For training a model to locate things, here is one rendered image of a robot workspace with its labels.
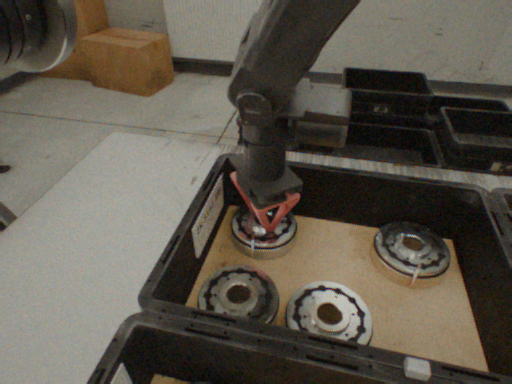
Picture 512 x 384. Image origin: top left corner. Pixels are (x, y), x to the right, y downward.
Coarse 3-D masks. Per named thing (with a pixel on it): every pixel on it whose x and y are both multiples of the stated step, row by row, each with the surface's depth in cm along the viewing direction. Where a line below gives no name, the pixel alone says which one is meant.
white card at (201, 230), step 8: (216, 184) 53; (216, 192) 53; (208, 200) 50; (216, 200) 54; (208, 208) 50; (216, 208) 54; (200, 216) 47; (208, 216) 51; (216, 216) 55; (200, 224) 48; (208, 224) 52; (192, 232) 46; (200, 232) 48; (208, 232) 52; (200, 240) 49; (200, 248) 49
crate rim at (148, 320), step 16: (128, 320) 34; (144, 320) 34; (160, 320) 34; (176, 320) 34; (128, 336) 33; (192, 336) 33; (208, 336) 33; (224, 336) 33; (240, 336) 33; (256, 336) 33; (112, 352) 32; (256, 352) 32; (272, 352) 32; (288, 352) 32; (304, 352) 32; (320, 352) 32; (96, 368) 31; (112, 368) 31; (320, 368) 31; (336, 368) 31; (352, 368) 32; (368, 368) 31; (384, 368) 31
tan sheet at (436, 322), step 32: (224, 224) 59; (320, 224) 59; (352, 224) 59; (224, 256) 53; (288, 256) 53; (320, 256) 53; (352, 256) 53; (288, 288) 49; (352, 288) 49; (384, 288) 49; (416, 288) 49; (448, 288) 49; (384, 320) 45; (416, 320) 45; (448, 320) 45; (416, 352) 42; (448, 352) 42; (480, 352) 42
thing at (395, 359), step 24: (216, 168) 54; (312, 168) 54; (336, 168) 54; (480, 192) 49; (192, 216) 46; (504, 240) 42; (168, 264) 40; (144, 288) 37; (168, 312) 35; (192, 312) 35; (264, 336) 33; (288, 336) 33; (312, 336) 33; (384, 360) 31; (432, 360) 31
